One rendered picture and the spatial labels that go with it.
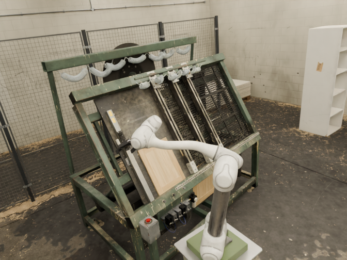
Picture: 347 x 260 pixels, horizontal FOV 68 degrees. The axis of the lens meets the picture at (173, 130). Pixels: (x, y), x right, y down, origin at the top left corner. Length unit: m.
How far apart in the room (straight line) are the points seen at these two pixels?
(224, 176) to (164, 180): 1.23
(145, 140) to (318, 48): 4.56
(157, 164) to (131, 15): 5.66
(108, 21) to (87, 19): 0.55
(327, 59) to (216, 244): 4.43
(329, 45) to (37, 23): 6.01
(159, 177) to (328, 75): 4.01
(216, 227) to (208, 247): 0.15
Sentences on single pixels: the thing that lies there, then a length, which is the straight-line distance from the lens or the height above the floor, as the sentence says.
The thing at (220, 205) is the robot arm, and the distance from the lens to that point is 1.67.
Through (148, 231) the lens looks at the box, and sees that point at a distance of 2.24.
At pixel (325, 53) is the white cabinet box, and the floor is 1.61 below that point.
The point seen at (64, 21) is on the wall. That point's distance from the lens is 7.04.
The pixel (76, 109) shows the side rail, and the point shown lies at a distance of 2.43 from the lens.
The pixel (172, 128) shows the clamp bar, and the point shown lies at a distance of 2.75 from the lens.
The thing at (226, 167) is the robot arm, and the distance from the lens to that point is 1.50.
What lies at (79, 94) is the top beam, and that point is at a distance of 2.41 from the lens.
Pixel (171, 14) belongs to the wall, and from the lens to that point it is 8.38.
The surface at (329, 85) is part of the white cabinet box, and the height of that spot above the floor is 1.04.
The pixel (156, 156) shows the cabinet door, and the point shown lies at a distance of 2.61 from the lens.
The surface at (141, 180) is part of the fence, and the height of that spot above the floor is 1.09.
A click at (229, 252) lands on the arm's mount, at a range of 2.15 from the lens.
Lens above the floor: 2.43
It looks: 23 degrees down
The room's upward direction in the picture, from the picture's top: 6 degrees counter-clockwise
